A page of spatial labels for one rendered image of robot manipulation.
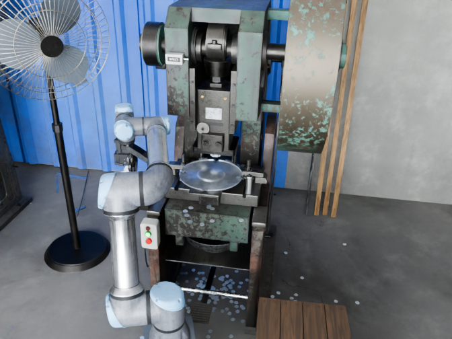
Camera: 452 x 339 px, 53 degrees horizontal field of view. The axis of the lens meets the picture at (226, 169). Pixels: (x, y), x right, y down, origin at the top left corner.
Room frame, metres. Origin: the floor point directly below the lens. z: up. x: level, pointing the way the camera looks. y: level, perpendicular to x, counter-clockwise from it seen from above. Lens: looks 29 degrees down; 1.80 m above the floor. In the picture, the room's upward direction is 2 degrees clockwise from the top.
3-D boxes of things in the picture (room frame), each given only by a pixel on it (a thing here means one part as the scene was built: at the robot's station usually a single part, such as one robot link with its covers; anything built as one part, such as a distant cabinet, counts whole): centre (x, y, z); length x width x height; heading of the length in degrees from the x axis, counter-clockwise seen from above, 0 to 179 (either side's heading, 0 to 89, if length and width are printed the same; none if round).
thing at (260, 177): (1.91, -0.12, 0.76); 0.17 x 0.06 x 0.10; 82
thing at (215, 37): (1.94, 0.05, 1.27); 0.21 x 0.12 x 0.34; 172
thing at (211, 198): (1.76, 0.07, 0.72); 0.25 x 0.14 x 0.14; 172
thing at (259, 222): (2.04, -0.23, 0.45); 0.92 x 0.12 x 0.90; 172
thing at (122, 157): (1.76, 0.44, 0.92); 0.09 x 0.08 x 0.12; 82
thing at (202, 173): (1.81, 0.07, 0.78); 0.29 x 0.29 x 0.01
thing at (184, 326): (1.17, 0.19, 0.50); 0.15 x 0.15 x 0.10
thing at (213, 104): (1.90, 0.06, 1.04); 0.17 x 0.15 x 0.30; 172
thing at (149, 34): (1.99, 0.29, 1.31); 0.22 x 0.12 x 0.22; 172
